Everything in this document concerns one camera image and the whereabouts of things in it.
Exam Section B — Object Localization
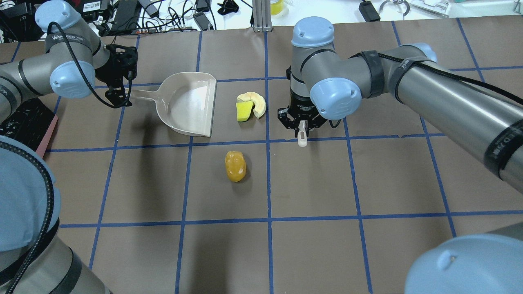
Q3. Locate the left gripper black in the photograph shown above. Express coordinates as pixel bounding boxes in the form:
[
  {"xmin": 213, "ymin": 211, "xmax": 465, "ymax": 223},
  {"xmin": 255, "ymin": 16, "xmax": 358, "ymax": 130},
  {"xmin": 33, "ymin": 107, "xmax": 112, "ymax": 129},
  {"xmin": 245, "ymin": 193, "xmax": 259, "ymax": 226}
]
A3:
[{"xmin": 95, "ymin": 45, "xmax": 138, "ymax": 108}]

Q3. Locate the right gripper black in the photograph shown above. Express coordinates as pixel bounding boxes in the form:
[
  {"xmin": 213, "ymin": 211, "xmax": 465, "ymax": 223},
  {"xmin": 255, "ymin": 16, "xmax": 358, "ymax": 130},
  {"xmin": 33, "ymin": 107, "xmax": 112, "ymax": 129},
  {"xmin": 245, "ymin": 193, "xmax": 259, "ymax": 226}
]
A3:
[{"xmin": 277, "ymin": 91, "xmax": 327, "ymax": 138}]

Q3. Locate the beige hand brush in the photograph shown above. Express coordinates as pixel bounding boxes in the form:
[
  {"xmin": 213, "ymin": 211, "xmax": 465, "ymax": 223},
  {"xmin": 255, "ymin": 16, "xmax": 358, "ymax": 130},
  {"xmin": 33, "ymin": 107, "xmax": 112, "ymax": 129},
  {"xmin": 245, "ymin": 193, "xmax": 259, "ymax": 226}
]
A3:
[{"xmin": 297, "ymin": 120, "xmax": 308, "ymax": 147}]

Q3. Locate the yellow green sponge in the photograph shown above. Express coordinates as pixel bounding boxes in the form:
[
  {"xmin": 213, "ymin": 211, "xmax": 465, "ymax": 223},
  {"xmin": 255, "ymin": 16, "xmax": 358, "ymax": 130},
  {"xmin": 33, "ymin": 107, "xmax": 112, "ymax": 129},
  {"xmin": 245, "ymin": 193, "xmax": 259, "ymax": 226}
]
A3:
[{"xmin": 236, "ymin": 101, "xmax": 254, "ymax": 123}]

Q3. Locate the beige dustpan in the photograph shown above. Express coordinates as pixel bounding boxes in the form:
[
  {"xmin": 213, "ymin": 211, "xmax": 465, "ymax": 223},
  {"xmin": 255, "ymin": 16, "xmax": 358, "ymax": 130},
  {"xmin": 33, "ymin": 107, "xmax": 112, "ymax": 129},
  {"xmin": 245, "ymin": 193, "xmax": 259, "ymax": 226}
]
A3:
[{"xmin": 130, "ymin": 72, "xmax": 217, "ymax": 137}]

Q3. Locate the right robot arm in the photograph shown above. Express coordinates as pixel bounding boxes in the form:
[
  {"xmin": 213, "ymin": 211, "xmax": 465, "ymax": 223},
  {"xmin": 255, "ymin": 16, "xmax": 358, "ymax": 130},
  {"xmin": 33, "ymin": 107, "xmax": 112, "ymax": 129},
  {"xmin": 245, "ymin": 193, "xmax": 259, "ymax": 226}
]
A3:
[{"xmin": 277, "ymin": 17, "xmax": 523, "ymax": 294}]

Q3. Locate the orange yellow toy fruit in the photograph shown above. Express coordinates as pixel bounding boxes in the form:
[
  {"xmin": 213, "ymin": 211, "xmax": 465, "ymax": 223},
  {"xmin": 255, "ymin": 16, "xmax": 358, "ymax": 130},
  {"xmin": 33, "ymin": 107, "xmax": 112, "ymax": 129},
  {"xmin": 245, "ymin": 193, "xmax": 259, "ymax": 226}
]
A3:
[{"xmin": 225, "ymin": 151, "xmax": 247, "ymax": 183}]

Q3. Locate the yellow tape roll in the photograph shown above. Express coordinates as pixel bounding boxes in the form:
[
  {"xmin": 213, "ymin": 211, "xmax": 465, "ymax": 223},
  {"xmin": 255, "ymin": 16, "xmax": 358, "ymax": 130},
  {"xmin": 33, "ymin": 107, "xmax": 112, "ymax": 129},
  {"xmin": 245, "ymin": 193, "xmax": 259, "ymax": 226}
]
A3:
[{"xmin": 270, "ymin": 0, "xmax": 284, "ymax": 16}]

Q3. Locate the black power adapter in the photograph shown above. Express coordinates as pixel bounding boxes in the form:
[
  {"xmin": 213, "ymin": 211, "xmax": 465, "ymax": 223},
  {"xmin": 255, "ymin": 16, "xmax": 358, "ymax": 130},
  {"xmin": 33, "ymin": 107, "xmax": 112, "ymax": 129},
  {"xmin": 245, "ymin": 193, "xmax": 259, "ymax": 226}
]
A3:
[{"xmin": 358, "ymin": 0, "xmax": 381, "ymax": 22}]

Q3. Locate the aluminium frame post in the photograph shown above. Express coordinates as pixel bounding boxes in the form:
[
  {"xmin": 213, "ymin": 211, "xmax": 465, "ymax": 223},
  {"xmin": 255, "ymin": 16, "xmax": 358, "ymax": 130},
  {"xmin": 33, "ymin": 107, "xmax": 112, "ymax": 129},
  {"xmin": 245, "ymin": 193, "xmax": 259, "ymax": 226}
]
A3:
[{"xmin": 252, "ymin": 0, "xmax": 273, "ymax": 32}]

